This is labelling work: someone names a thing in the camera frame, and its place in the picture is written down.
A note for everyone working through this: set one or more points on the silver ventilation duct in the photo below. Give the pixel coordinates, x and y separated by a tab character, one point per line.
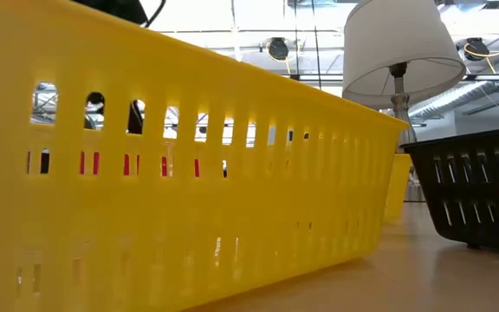
457	97

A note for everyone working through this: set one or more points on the yellow slotted plastic basket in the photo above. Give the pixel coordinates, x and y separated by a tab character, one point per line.
397	186
232	216

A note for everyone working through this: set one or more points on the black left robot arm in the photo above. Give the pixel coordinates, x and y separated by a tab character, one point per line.
115	8

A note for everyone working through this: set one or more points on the table lamp white shade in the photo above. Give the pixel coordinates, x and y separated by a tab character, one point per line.
384	43

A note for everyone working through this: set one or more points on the red slotted plastic basket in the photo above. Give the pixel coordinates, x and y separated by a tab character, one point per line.
96	163

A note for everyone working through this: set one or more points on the black slotted plastic basket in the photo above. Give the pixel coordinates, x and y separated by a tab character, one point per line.
470	190
44	161

